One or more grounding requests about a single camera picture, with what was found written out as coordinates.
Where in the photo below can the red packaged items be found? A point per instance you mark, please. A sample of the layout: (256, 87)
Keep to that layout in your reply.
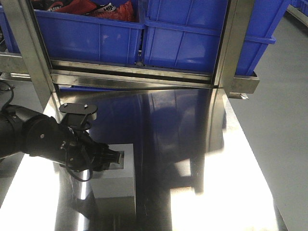
(123, 12)

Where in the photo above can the gray square hollow base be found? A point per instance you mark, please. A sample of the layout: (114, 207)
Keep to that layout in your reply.
(119, 179)

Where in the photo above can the blue bin far left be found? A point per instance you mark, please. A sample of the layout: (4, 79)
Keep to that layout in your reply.
(9, 38)

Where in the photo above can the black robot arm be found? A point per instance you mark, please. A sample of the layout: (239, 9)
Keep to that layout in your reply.
(27, 131)

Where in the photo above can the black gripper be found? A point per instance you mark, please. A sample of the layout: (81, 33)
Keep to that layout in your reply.
(77, 151)

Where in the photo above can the stainless steel cart frame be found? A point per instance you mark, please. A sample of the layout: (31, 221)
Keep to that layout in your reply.
(32, 63)

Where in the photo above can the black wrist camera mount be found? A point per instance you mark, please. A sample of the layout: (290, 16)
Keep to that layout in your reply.
(77, 116)

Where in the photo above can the blue bin with red items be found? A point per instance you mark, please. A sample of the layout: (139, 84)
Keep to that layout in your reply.
(87, 38)

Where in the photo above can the blue bin on cart right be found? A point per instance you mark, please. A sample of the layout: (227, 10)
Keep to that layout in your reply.
(185, 34)

